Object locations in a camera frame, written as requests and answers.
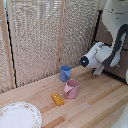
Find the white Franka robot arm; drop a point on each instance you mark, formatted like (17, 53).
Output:
(113, 15)

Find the pink cup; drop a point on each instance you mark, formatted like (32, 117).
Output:
(72, 89)

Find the orange rectangular block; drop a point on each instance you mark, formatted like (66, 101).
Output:
(57, 99)

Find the blue cup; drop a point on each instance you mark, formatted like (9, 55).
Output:
(65, 73)

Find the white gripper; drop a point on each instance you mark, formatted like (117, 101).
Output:
(98, 69)

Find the pale grey rounded object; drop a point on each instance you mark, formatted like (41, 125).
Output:
(121, 121)

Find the white floral rimmed plate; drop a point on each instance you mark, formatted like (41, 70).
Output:
(18, 116)

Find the woven screen panel wooden frame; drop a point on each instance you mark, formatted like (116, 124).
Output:
(36, 36)
(78, 30)
(4, 50)

